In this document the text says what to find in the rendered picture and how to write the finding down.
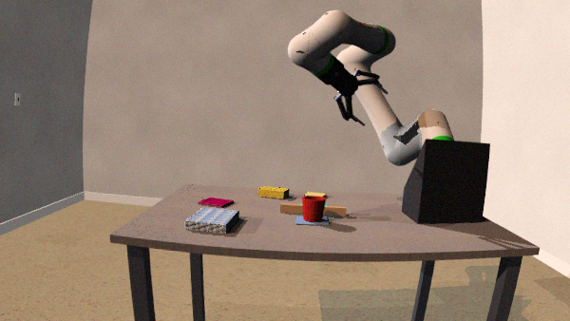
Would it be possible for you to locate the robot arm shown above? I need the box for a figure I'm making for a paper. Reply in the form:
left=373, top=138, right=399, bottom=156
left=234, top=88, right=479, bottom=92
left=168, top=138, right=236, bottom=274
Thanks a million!
left=288, top=10, right=454, bottom=165

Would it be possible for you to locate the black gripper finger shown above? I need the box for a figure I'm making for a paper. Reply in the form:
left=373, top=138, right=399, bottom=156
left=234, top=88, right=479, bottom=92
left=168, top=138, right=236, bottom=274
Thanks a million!
left=334, top=89, right=365, bottom=126
left=351, top=68, right=388, bottom=94

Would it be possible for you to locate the red cup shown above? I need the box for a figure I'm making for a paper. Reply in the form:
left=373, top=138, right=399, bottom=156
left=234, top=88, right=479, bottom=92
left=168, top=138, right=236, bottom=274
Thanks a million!
left=302, top=196, right=326, bottom=222

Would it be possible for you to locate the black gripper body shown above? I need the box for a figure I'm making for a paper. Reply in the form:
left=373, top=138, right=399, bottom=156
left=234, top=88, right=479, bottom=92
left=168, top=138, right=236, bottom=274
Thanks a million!
left=331, top=68, right=358, bottom=96

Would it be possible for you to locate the crimson square pad with circle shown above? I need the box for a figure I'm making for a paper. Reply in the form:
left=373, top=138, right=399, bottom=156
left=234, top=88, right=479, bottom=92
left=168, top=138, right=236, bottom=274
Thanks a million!
left=198, top=198, right=234, bottom=208

